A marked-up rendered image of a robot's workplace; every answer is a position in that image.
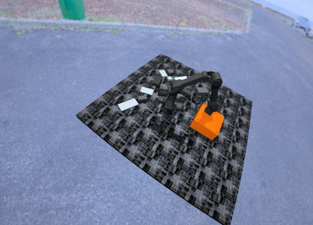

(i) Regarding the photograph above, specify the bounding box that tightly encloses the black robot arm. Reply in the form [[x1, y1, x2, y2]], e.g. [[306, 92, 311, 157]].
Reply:
[[158, 71, 223, 116]]

